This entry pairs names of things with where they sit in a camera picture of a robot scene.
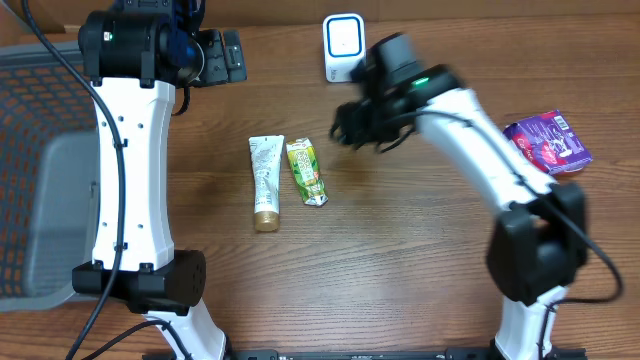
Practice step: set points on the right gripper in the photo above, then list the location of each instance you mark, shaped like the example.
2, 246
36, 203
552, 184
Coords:
350, 128

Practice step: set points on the white tube gold cap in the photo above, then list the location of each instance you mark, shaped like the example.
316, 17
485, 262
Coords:
266, 154

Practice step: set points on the green yellow drink pouch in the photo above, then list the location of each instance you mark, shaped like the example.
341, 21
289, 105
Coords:
305, 169

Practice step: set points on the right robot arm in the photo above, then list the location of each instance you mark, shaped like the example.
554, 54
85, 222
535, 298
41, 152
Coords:
537, 243

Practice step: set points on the purple pad package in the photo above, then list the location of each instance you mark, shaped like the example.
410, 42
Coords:
549, 143

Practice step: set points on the white barcode scanner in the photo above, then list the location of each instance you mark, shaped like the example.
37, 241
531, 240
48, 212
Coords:
344, 45

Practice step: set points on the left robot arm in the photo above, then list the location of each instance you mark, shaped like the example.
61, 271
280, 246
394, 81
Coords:
136, 56

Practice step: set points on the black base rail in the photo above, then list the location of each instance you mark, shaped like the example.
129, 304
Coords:
449, 354

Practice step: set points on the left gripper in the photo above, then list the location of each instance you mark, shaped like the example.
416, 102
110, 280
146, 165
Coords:
220, 57

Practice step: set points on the grey plastic basket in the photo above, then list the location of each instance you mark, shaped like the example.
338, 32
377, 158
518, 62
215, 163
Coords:
49, 179

